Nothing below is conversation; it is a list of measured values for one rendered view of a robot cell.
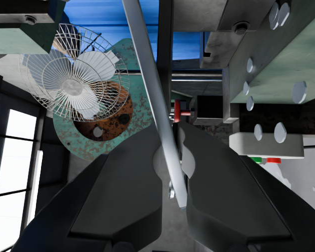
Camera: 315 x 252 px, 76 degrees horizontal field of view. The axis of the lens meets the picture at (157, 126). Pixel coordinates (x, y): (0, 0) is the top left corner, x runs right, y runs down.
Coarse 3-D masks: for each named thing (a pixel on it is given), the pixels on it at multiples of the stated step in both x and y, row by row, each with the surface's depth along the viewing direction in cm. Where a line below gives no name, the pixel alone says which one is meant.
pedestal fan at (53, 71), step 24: (72, 24) 94; (96, 48) 98; (48, 72) 108; (72, 72) 111; (96, 72) 103; (120, 72) 117; (192, 72) 114; (216, 72) 113; (72, 96) 110; (96, 96) 124; (96, 120) 130
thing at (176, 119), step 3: (177, 99) 55; (174, 102) 57; (177, 102) 54; (174, 105) 56; (177, 105) 54; (174, 108) 55; (177, 108) 54; (174, 111) 54; (177, 111) 54; (180, 111) 56; (183, 111) 56; (186, 111) 56; (189, 111) 56; (174, 114) 54; (177, 114) 54; (180, 114) 57; (183, 114) 57; (186, 114) 56; (189, 114) 56; (174, 117) 54; (177, 117) 54; (174, 120) 54; (177, 120) 54
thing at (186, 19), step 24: (168, 0) 18; (192, 0) 24; (216, 0) 24; (240, 0) 23; (264, 0) 23; (168, 24) 18; (192, 24) 28; (216, 24) 28; (240, 24) 27; (168, 48) 17; (168, 72) 17; (168, 96) 21
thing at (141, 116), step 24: (120, 48) 168; (120, 96) 170; (144, 96) 161; (192, 96) 180; (72, 120) 162; (120, 120) 188; (144, 120) 158; (192, 120) 176; (72, 144) 159; (96, 144) 158
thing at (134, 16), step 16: (128, 0) 9; (128, 16) 9; (144, 32) 10; (144, 48) 10; (144, 64) 10; (144, 80) 10; (160, 96) 10; (160, 112) 10; (160, 128) 11; (176, 160) 12; (176, 176) 12; (176, 192) 13
